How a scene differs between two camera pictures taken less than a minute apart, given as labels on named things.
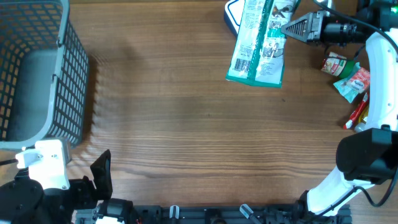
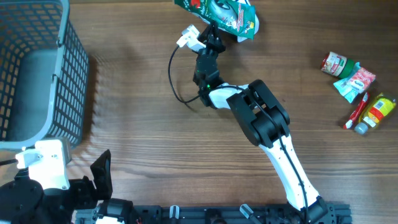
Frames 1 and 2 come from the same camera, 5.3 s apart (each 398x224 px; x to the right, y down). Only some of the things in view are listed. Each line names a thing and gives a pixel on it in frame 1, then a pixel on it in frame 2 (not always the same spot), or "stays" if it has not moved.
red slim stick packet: x=354 y=115 stays
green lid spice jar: x=337 y=65 stays
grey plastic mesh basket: x=44 y=78 stays
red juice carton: x=360 y=81 stays
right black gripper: x=312 y=23 -> x=214 y=42
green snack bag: x=257 y=57 -> x=238 y=17
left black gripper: x=85 y=187 stays
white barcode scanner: x=233 y=14 -> x=256 y=24
